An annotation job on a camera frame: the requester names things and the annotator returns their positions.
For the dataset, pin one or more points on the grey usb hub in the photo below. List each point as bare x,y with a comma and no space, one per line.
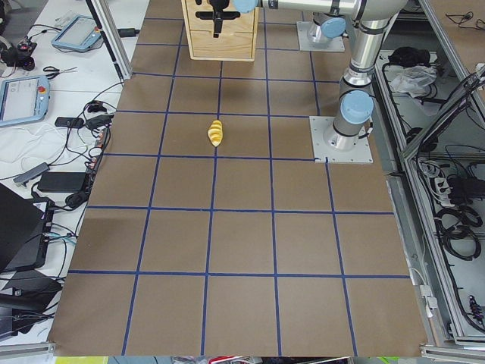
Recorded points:
31,174

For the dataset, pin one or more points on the light wooden drawer cabinet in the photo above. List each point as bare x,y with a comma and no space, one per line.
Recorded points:
237,41

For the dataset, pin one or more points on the black power adapter brick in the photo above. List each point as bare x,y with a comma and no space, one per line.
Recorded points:
61,182

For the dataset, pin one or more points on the yellow toy bread roll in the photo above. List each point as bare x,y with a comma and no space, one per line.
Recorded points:
215,133

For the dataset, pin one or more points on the black scissors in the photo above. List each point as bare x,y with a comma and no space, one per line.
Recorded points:
52,72

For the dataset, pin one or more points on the blue teach pendant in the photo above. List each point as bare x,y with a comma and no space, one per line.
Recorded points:
24,100
80,35

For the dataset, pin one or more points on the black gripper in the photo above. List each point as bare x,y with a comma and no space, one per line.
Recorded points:
217,4

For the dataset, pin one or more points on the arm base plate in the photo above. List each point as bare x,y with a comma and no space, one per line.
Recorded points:
330,147
335,45

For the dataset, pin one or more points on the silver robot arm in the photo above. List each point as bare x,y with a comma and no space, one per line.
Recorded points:
373,18
325,27

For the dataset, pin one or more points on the far blue teach pendant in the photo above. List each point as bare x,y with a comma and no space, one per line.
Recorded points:
80,35

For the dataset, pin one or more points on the crumpled white cloth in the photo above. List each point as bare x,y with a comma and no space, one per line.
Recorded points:
414,80

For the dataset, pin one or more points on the near blue teach pendant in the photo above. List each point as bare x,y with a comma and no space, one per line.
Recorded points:
24,100

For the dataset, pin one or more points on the black laptop computer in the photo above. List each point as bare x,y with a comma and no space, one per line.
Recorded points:
24,227

